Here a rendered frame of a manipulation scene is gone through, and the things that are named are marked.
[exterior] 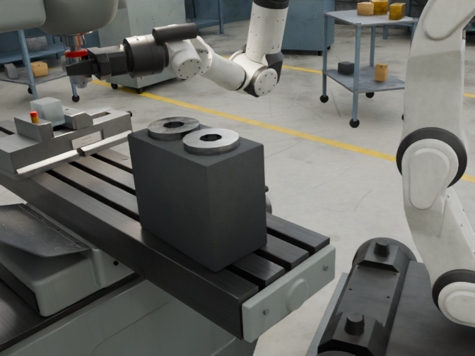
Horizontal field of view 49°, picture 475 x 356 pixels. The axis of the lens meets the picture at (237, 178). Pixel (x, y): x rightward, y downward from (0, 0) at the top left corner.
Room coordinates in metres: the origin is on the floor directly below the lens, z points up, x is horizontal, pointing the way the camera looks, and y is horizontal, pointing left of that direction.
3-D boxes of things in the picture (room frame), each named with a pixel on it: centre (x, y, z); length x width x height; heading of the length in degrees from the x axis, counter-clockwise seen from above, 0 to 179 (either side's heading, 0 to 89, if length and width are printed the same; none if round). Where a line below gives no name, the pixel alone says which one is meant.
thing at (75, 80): (1.12, 0.32, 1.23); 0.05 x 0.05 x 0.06
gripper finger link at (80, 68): (1.10, 0.31, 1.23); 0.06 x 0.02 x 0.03; 115
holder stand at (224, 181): (0.82, 0.07, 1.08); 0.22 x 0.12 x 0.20; 41
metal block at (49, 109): (1.27, 0.46, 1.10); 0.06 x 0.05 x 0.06; 47
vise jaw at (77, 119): (1.31, 0.42, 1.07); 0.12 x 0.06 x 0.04; 47
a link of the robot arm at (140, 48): (1.16, 0.24, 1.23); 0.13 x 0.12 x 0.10; 25
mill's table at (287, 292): (1.14, 0.34, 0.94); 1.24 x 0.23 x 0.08; 44
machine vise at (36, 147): (1.29, 0.44, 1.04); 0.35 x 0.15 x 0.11; 137
